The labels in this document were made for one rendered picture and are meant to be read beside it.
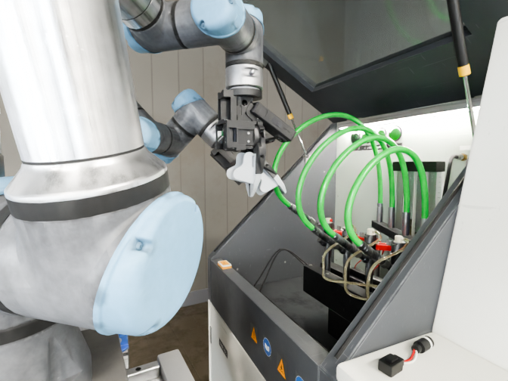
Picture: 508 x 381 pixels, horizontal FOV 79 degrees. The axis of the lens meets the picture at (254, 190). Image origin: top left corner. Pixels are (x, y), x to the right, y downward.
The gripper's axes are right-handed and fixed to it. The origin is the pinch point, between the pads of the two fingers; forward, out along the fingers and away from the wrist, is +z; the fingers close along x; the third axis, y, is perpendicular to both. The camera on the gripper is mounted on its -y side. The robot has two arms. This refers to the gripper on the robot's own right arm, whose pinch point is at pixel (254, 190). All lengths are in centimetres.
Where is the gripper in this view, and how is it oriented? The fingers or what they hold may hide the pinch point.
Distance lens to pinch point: 64.3
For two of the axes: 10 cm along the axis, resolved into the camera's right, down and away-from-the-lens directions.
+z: 0.0, 10.0, 0.9
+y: -9.1, 0.4, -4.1
